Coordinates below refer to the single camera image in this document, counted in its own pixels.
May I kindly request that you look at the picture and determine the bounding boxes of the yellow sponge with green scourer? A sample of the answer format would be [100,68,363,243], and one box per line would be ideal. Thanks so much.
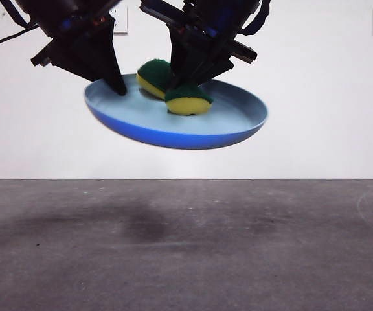
[136,58,214,117]

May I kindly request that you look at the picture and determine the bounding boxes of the light blue round plate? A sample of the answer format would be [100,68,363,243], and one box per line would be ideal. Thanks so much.
[83,73,269,150]

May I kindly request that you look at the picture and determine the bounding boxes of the white wall socket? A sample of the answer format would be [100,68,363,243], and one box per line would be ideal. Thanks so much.
[109,5,129,35]

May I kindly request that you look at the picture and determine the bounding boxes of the black looped strap cable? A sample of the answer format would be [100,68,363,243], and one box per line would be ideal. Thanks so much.
[240,0,271,37]
[0,0,31,29]

